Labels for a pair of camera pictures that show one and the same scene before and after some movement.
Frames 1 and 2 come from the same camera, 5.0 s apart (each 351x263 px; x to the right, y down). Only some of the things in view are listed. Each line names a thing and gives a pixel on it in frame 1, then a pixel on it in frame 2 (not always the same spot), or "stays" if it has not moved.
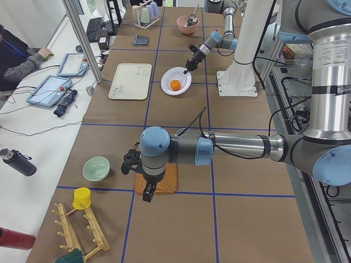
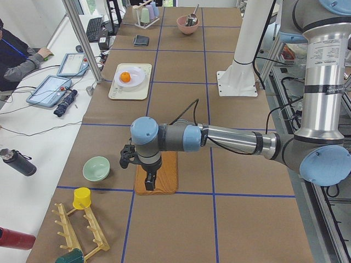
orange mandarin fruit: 175,85 → 125,76
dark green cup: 75,256 stays
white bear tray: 131,81 stays
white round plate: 175,73 → 137,76
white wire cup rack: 145,26 stays
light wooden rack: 102,244 stays
